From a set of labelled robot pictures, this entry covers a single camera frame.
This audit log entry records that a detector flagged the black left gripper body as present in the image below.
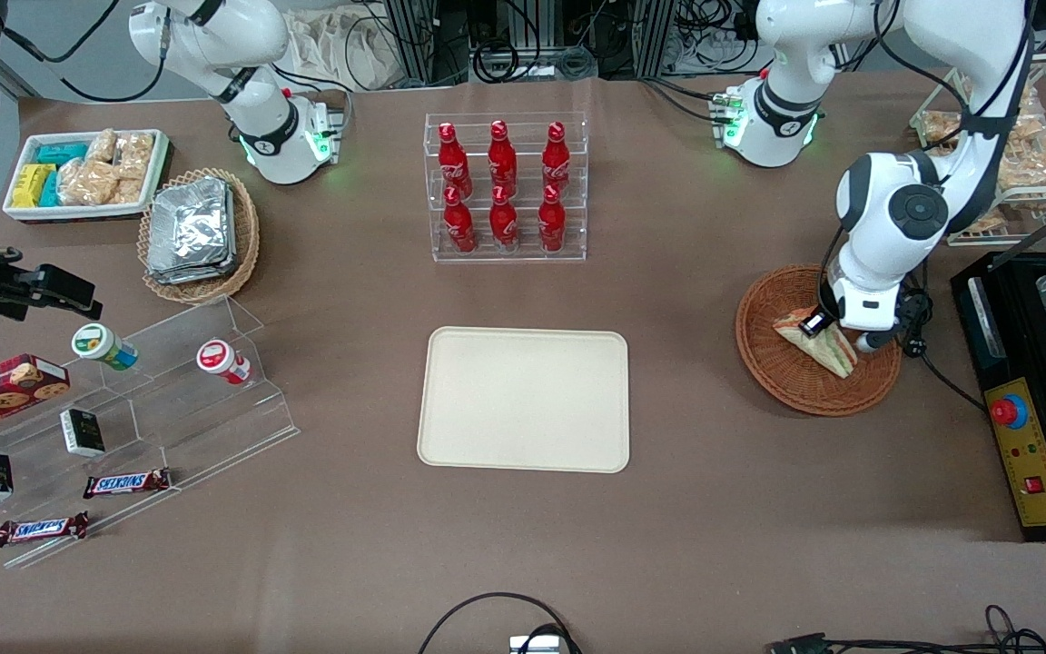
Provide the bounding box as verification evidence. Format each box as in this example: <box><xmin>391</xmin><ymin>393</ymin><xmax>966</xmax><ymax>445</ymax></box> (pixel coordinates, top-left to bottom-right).
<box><xmin>798</xmin><ymin>307</ymin><xmax>842</xmax><ymax>340</ymax></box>

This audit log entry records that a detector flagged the triangular sandwich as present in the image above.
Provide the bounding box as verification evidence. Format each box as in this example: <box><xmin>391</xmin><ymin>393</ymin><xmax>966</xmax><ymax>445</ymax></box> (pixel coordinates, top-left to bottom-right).
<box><xmin>773</xmin><ymin>307</ymin><xmax>860</xmax><ymax>380</ymax></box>

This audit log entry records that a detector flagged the round brown wicker basket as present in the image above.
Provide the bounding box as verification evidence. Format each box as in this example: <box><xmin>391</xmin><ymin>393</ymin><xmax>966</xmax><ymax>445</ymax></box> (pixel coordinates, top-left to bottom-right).
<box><xmin>735</xmin><ymin>263</ymin><xmax>903</xmax><ymax>418</ymax></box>

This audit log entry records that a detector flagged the white rectangular snack tray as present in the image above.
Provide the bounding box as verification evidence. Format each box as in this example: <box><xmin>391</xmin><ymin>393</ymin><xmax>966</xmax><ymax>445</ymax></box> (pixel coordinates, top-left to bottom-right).
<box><xmin>2</xmin><ymin>128</ymin><xmax>170</xmax><ymax>223</ymax></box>

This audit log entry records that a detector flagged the oval light wicker basket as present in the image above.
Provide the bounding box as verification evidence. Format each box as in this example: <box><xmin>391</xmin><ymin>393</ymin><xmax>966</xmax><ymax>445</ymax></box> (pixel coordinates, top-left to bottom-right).
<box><xmin>137</xmin><ymin>167</ymin><xmax>262</xmax><ymax>305</ymax></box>

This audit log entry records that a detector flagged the cream plastic tray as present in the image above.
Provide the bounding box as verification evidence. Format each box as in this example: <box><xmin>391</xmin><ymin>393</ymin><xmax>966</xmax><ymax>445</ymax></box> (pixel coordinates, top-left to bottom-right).
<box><xmin>417</xmin><ymin>326</ymin><xmax>631</xmax><ymax>474</ymax></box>

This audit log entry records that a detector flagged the green lid yogurt cup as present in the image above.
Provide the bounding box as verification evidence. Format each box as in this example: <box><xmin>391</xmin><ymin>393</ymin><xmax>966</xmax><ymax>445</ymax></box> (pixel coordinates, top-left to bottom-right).
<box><xmin>71</xmin><ymin>322</ymin><xmax>139</xmax><ymax>371</ymax></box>

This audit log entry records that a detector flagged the yellow snack pack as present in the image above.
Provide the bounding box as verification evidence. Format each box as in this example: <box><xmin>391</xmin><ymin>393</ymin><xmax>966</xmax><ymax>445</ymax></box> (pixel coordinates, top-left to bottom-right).
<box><xmin>12</xmin><ymin>163</ymin><xmax>56</xmax><ymax>208</ymax></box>

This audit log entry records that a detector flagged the red cookie box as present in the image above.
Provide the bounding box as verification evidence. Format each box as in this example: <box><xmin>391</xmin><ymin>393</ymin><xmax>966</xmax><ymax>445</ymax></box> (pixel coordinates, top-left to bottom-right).
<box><xmin>0</xmin><ymin>353</ymin><xmax>71</xmax><ymax>444</ymax></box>

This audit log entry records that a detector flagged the silver foil packet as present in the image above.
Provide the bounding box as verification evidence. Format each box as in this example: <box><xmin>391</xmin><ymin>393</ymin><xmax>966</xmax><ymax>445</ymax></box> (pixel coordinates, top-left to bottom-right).
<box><xmin>149</xmin><ymin>176</ymin><xmax>234</xmax><ymax>272</ymax></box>
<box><xmin>146</xmin><ymin>257</ymin><xmax>239</xmax><ymax>286</ymax></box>

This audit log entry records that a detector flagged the red lid yogurt cup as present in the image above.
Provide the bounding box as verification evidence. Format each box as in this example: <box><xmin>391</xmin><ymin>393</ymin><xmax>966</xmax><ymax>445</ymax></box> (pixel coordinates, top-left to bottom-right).
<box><xmin>195</xmin><ymin>338</ymin><xmax>252</xmax><ymax>386</ymax></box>

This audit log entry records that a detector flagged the clear acrylic stepped shelf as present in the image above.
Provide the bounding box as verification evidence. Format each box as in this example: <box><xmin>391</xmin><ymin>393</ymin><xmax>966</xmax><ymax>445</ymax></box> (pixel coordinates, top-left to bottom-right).
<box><xmin>0</xmin><ymin>293</ymin><xmax>301</xmax><ymax>570</ymax></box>

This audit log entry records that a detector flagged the snickers chocolate bar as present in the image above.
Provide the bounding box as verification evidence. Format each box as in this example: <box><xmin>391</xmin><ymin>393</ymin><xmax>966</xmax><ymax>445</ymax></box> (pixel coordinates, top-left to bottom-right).
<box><xmin>0</xmin><ymin>511</ymin><xmax>90</xmax><ymax>548</ymax></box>
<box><xmin>83</xmin><ymin>468</ymin><xmax>173</xmax><ymax>500</ymax></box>

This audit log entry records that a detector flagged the red emergency stop button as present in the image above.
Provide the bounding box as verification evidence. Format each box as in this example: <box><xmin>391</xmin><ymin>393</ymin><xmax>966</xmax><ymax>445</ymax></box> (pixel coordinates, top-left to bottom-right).
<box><xmin>990</xmin><ymin>393</ymin><xmax>1030</xmax><ymax>431</ymax></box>

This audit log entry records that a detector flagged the black machine yellow panel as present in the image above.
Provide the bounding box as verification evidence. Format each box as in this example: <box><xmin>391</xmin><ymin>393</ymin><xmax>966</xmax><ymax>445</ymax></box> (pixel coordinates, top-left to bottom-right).
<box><xmin>951</xmin><ymin>250</ymin><xmax>1046</xmax><ymax>543</ymax></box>

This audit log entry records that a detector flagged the red cola bottle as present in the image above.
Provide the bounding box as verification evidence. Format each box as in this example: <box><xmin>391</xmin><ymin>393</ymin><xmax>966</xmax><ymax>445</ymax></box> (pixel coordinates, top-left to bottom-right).
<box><xmin>437</xmin><ymin>122</ymin><xmax>474</xmax><ymax>199</ymax></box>
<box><xmin>488</xmin><ymin>120</ymin><xmax>518</xmax><ymax>196</ymax></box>
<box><xmin>488</xmin><ymin>185</ymin><xmax>519</xmax><ymax>253</ymax></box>
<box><xmin>538</xmin><ymin>184</ymin><xmax>567</xmax><ymax>253</ymax></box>
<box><xmin>442</xmin><ymin>186</ymin><xmax>478</xmax><ymax>254</ymax></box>
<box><xmin>542</xmin><ymin>121</ymin><xmax>572</xmax><ymax>192</ymax></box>

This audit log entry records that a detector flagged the clear acrylic bottle rack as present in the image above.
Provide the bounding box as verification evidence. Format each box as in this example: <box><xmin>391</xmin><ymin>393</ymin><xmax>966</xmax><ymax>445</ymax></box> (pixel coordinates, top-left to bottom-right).
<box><xmin>424</xmin><ymin>112</ymin><xmax>589</xmax><ymax>264</ymax></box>

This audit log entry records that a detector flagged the beige cloth bag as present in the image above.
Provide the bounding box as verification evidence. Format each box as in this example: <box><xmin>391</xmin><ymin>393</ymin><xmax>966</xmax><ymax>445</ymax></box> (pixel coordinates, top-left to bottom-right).
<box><xmin>285</xmin><ymin>7</ymin><xmax>399</xmax><ymax>92</ymax></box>

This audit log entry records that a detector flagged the black power cable with plug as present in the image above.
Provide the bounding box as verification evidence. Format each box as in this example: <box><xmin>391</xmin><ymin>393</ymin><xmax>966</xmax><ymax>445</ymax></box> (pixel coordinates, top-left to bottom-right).
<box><xmin>895</xmin><ymin>289</ymin><xmax>987</xmax><ymax>411</ymax></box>

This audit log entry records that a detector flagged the white wire rack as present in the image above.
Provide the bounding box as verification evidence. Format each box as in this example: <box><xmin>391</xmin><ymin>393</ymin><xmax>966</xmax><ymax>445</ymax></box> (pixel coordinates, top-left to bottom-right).
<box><xmin>909</xmin><ymin>54</ymin><xmax>1046</xmax><ymax>247</ymax></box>

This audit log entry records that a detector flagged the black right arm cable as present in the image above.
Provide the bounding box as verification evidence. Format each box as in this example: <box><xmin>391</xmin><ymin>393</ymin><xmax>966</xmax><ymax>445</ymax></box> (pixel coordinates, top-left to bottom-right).
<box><xmin>0</xmin><ymin>0</ymin><xmax>170</xmax><ymax>103</ymax></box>

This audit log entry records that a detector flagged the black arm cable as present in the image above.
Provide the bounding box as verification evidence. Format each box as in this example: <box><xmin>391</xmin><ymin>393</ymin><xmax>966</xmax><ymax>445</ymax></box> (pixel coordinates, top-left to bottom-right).
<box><xmin>0</xmin><ymin>0</ymin><xmax>170</xmax><ymax>103</ymax></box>
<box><xmin>873</xmin><ymin>0</ymin><xmax>1034</xmax><ymax>196</ymax></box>

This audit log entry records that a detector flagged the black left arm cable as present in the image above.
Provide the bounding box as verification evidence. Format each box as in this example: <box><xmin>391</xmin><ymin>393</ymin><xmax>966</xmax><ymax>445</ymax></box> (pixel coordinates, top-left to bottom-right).
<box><xmin>873</xmin><ymin>0</ymin><xmax>1034</xmax><ymax>196</ymax></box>

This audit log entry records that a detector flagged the black tangled cable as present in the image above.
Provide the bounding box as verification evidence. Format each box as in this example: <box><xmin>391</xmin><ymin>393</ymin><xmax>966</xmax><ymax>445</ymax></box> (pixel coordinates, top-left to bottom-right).
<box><xmin>766</xmin><ymin>604</ymin><xmax>1046</xmax><ymax>654</ymax></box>

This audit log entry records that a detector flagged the aluminium frame post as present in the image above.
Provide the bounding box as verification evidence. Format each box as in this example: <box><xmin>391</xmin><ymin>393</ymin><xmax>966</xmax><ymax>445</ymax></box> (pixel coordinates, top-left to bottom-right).
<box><xmin>382</xmin><ymin>0</ymin><xmax>471</xmax><ymax>88</ymax></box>
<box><xmin>635</xmin><ymin>0</ymin><xmax>680</xmax><ymax>79</ymax></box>

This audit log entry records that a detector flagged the black looped cable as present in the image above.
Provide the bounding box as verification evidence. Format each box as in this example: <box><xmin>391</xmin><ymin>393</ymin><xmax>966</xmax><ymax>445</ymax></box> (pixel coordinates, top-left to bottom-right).
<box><xmin>418</xmin><ymin>592</ymin><xmax>583</xmax><ymax>654</ymax></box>

